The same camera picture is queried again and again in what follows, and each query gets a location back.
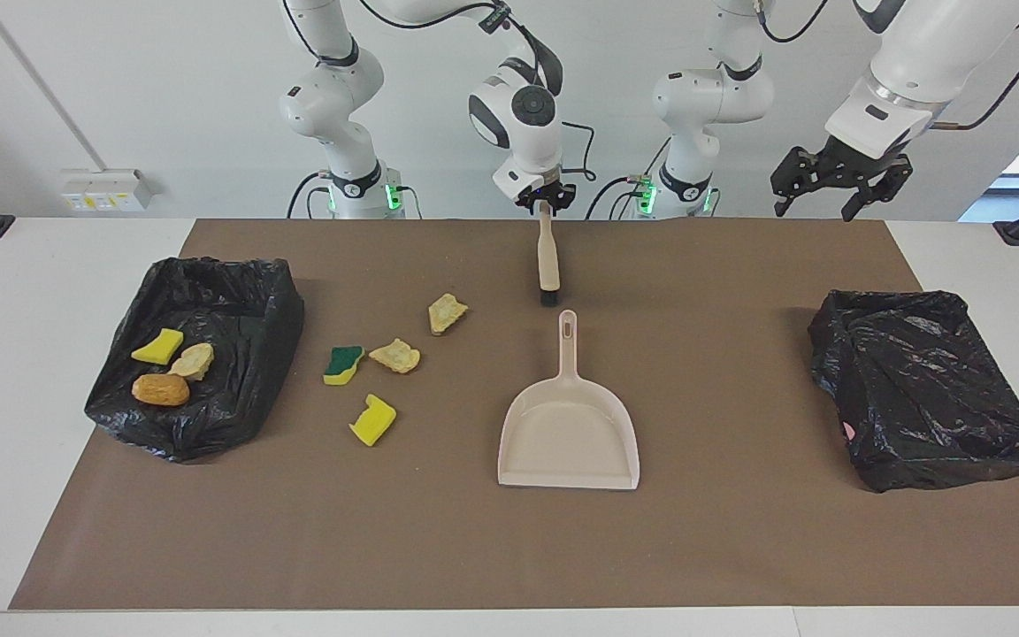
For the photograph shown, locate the beige crumbly foam chunk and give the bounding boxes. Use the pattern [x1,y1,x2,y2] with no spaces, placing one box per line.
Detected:
[368,338,423,375]
[427,293,470,337]
[167,342,216,383]

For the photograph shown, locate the large yellow sponge piece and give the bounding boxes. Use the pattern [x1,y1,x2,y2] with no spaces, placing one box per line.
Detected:
[349,394,398,448]

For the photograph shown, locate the brown bread roll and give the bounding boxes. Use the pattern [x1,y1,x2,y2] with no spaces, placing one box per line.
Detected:
[131,372,192,408]

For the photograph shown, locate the black left base cable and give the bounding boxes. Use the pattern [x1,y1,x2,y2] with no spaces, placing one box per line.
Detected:
[584,137,653,221]

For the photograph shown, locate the black right base cable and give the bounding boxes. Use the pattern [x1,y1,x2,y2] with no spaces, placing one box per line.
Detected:
[286,170,334,220]

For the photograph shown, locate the small yellow sponge piece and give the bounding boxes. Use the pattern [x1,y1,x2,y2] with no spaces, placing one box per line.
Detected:
[130,327,186,366]

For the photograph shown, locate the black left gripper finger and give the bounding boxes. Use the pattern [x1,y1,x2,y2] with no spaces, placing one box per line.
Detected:
[770,145,831,219]
[840,155,914,223]

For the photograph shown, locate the black bagged bin pink mark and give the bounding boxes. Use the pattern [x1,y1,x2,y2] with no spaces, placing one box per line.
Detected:
[808,288,1019,495]

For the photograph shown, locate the white wall conduit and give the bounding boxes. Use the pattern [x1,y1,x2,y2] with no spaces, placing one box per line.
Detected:
[0,0,105,174]

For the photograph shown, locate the black base cable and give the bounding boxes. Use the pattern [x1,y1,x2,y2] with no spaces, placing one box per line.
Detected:
[584,137,653,221]
[286,170,334,220]

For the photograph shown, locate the beige hand brush black bristles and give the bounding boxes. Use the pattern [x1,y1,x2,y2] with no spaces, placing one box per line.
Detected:
[535,199,563,309]

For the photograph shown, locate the brown table mat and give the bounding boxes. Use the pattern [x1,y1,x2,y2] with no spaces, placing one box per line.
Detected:
[9,218,1019,611]

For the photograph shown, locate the white wall socket box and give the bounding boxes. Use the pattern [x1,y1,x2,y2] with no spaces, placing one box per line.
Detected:
[59,167,157,214]

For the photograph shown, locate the green and yellow sponge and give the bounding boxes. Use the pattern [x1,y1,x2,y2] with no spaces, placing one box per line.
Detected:
[323,345,366,388]

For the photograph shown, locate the beige plastic dustpan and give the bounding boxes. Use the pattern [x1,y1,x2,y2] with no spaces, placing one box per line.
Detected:
[496,309,641,492]

